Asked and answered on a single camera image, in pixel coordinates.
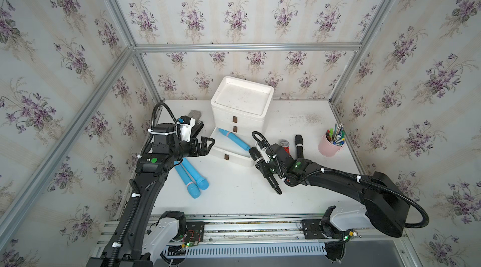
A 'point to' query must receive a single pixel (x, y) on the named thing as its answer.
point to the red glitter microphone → (285, 143)
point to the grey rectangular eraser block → (195, 114)
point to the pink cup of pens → (331, 143)
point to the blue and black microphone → (253, 151)
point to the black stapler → (196, 128)
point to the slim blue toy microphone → (230, 135)
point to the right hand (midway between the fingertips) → (262, 164)
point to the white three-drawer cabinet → (239, 108)
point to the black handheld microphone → (299, 141)
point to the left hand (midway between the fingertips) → (205, 141)
